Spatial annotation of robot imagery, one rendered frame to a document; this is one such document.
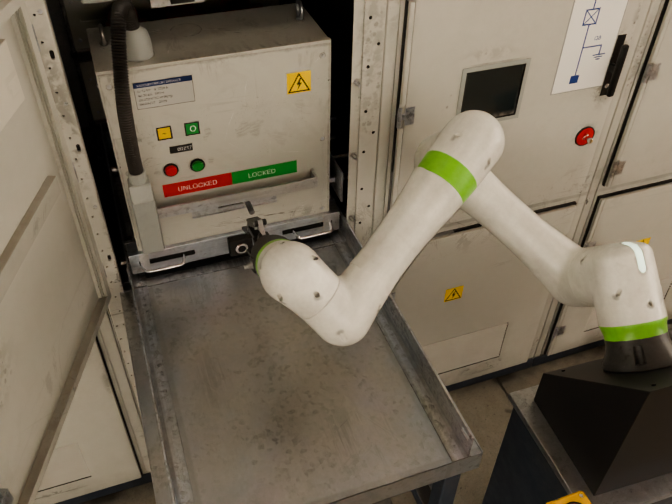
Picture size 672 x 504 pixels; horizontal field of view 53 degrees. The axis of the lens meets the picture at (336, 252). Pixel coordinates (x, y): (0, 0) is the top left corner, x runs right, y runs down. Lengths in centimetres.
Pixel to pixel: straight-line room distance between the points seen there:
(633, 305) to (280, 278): 69
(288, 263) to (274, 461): 42
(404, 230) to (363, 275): 11
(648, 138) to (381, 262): 112
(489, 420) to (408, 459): 115
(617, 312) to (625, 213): 90
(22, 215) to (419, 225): 72
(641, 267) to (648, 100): 72
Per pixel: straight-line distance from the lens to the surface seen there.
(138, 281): 173
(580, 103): 188
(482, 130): 131
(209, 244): 171
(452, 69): 160
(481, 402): 255
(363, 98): 156
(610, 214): 225
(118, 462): 223
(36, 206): 137
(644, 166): 220
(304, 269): 114
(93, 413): 202
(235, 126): 154
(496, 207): 149
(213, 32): 157
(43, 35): 136
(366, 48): 150
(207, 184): 161
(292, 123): 158
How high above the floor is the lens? 202
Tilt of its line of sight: 42 degrees down
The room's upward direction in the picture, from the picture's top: 1 degrees clockwise
